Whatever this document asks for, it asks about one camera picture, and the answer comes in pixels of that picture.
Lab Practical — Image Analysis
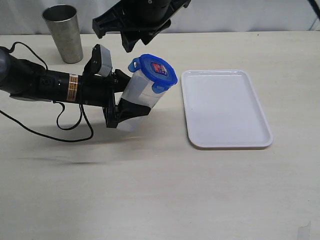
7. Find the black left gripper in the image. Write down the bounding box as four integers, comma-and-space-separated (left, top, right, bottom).
77, 69, 151, 128

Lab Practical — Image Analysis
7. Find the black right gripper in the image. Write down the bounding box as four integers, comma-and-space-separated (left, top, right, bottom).
92, 0, 190, 53

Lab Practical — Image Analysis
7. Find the clear plastic container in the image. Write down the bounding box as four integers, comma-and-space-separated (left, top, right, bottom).
117, 69, 166, 132

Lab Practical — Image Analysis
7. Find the blue plastic lid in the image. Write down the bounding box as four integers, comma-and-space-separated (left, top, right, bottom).
128, 54, 178, 94

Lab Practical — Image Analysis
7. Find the stainless steel cup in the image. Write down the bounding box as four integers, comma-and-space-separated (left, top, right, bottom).
42, 4, 83, 64

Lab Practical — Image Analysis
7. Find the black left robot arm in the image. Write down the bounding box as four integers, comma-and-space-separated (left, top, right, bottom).
0, 44, 151, 128

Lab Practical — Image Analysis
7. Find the white rectangular tray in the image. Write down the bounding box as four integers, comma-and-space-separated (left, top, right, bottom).
181, 69, 274, 150

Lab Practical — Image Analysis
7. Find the black cable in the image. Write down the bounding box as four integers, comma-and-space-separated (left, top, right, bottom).
0, 41, 95, 143

